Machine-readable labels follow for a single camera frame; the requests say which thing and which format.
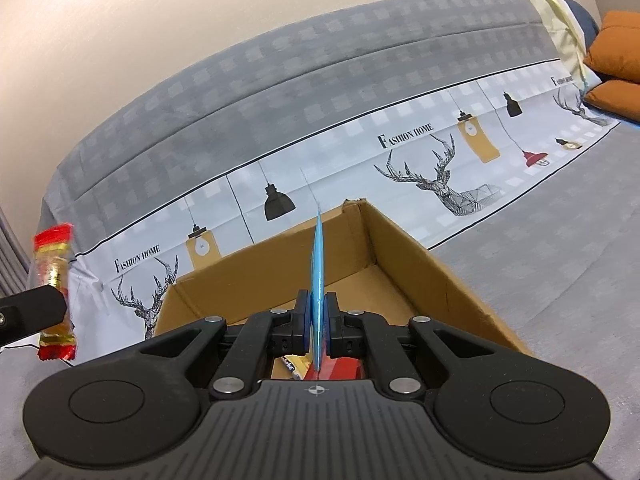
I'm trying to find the cardboard box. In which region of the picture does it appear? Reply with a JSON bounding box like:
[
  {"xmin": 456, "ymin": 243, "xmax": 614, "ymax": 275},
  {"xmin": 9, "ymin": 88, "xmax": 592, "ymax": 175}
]
[{"xmin": 152, "ymin": 198, "xmax": 534, "ymax": 382}]

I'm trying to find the orange pillow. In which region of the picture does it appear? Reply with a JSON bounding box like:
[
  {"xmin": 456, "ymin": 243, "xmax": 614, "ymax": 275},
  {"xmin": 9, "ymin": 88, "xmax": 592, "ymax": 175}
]
[
  {"xmin": 582, "ymin": 10, "xmax": 640, "ymax": 84},
  {"xmin": 582, "ymin": 80, "xmax": 640, "ymax": 124}
]

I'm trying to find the grey curtain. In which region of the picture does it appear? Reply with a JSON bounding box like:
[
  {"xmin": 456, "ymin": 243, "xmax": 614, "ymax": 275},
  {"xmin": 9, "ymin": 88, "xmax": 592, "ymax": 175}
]
[{"xmin": 0, "ymin": 205, "xmax": 32, "ymax": 302}]

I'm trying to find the light blue snack packet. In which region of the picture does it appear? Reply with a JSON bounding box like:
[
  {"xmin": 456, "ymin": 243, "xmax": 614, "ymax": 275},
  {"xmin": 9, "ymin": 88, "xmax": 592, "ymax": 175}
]
[{"xmin": 309, "ymin": 203, "xmax": 329, "ymax": 367}]

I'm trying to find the pale yellow cloth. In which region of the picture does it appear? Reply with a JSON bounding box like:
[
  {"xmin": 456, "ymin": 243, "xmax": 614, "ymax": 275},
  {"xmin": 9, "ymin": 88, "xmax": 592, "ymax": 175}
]
[{"xmin": 515, "ymin": 0, "xmax": 601, "ymax": 92}]

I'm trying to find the red coffee packet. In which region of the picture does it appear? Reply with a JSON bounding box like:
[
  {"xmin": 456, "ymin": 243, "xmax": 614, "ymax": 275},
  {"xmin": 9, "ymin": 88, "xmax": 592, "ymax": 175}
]
[{"xmin": 305, "ymin": 355, "xmax": 369, "ymax": 382}]

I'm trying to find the blue pillow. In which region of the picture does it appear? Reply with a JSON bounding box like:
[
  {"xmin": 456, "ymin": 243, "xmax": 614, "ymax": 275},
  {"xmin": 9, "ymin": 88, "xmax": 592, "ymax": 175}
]
[{"xmin": 560, "ymin": 0, "xmax": 601, "ymax": 56}]

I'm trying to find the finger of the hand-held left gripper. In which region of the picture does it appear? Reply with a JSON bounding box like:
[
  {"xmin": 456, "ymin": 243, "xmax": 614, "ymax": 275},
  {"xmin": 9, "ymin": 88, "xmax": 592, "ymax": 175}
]
[{"xmin": 0, "ymin": 284, "xmax": 69, "ymax": 349}]

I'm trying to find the red gold candy packet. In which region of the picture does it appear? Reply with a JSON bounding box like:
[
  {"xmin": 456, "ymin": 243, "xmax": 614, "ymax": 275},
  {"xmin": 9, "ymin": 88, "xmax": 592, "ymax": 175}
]
[{"xmin": 32, "ymin": 223, "xmax": 79, "ymax": 362}]

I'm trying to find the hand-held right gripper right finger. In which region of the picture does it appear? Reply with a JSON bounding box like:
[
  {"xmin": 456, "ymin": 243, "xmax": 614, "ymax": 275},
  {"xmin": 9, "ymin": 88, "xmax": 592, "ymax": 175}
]
[{"xmin": 324, "ymin": 291, "xmax": 503, "ymax": 400}]

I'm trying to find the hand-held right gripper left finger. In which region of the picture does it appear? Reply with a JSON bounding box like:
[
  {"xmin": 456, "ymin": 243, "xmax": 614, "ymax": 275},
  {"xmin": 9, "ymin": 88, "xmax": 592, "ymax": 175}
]
[{"xmin": 129, "ymin": 290, "xmax": 313, "ymax": 400}]

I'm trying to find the yellow candy bar packet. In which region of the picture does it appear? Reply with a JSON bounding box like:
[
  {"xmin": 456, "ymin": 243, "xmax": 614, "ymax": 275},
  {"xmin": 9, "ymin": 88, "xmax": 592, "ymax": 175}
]
[{"xmin": 280, "ymin": 354, "xmax": 314, "ymax": 381}]

